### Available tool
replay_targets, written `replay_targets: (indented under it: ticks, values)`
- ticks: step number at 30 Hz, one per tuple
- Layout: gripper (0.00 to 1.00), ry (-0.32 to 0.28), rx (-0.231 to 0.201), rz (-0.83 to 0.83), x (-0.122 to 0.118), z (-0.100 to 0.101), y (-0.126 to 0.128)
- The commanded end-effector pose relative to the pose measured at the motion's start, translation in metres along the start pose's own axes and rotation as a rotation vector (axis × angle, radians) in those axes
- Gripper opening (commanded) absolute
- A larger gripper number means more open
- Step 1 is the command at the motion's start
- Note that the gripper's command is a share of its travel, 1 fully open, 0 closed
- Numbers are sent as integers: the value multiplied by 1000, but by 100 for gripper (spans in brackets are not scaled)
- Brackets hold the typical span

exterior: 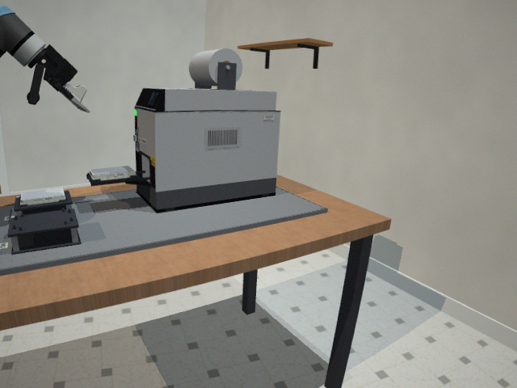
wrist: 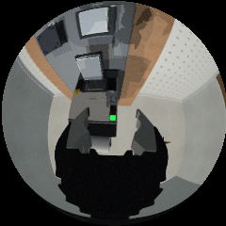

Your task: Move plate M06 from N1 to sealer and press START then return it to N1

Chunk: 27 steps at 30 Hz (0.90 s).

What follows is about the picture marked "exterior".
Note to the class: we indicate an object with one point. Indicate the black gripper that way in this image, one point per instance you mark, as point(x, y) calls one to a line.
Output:
point(58, 77)

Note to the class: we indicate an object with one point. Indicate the grey cylinder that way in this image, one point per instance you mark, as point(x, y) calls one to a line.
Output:
point(203, 66)

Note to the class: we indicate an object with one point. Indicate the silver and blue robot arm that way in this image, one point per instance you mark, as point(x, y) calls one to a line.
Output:
point(23, 44)

